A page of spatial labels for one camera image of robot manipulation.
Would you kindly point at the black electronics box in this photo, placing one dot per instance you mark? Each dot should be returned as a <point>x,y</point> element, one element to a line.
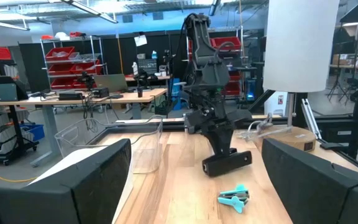
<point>100,92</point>
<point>70,96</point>

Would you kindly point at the blue crate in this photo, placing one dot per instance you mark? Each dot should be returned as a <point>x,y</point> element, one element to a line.
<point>34,132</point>

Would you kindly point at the black parts cart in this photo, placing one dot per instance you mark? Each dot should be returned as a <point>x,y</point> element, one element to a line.
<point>15,124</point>

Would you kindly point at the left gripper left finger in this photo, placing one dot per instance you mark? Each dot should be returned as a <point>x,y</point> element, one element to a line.
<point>57,199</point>

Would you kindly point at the black cup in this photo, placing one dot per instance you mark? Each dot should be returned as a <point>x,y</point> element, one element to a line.
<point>140,92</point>

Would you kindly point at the white paper sheet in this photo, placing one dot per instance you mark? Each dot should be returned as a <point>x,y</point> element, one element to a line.
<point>140,40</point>

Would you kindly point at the clear plastic bin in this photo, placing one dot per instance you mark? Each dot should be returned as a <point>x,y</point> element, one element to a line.
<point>148,149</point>

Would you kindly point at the silver metal bar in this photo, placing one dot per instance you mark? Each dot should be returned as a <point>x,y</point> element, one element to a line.
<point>310,116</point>

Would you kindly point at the teal staple remover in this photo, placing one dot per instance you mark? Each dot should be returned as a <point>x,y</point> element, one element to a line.
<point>235,203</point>

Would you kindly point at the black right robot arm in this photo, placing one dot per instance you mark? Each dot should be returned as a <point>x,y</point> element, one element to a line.
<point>202,40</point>

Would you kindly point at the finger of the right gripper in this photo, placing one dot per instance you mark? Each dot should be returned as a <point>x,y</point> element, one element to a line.
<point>228,141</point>
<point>215,141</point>

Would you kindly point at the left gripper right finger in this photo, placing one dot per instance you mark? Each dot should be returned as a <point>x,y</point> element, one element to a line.
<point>315,193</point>

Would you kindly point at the grey laptop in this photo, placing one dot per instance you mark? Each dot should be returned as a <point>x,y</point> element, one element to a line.
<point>110,82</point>

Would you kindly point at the wooden desk grey legs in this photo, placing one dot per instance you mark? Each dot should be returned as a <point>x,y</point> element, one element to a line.
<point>129,97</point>

